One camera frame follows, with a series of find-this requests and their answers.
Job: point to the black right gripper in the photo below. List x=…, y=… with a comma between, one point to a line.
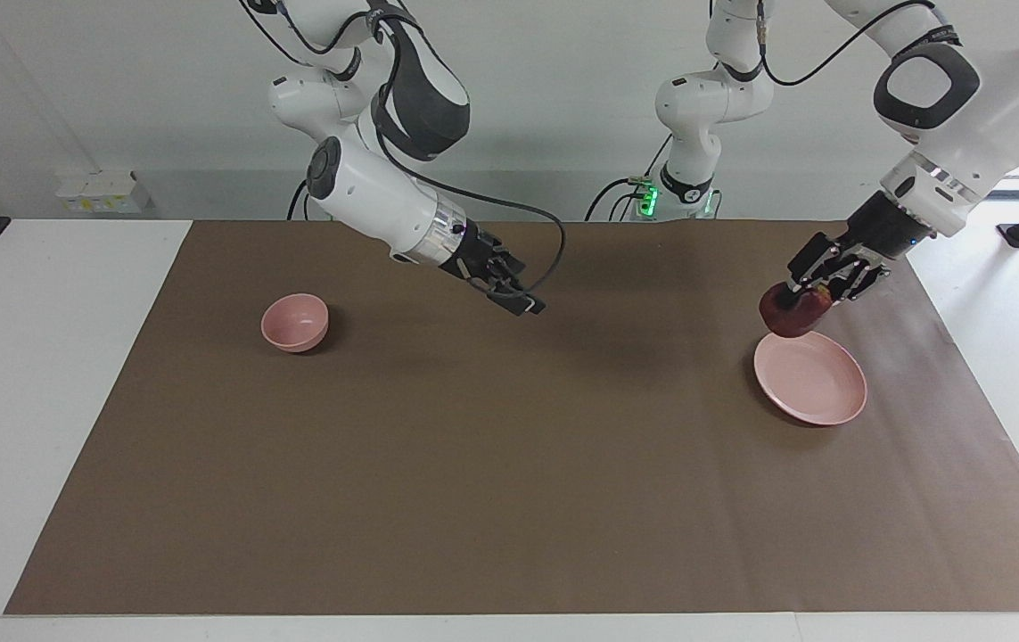
x=473, y=250

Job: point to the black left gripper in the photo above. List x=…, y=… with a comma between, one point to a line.
x=883, y=232

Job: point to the dark red apple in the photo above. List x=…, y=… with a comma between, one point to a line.
x=790, y=312

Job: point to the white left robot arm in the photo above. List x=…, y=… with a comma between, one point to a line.
x=990, y=116

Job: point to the pink round plate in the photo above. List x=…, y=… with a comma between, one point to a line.
x=812, y=379

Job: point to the pink round bowl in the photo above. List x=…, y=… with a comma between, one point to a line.
x=295, y=323

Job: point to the brown table mat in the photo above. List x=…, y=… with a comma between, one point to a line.
x=491, y=446

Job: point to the white wall socket box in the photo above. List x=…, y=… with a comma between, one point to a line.
x=103, y=192

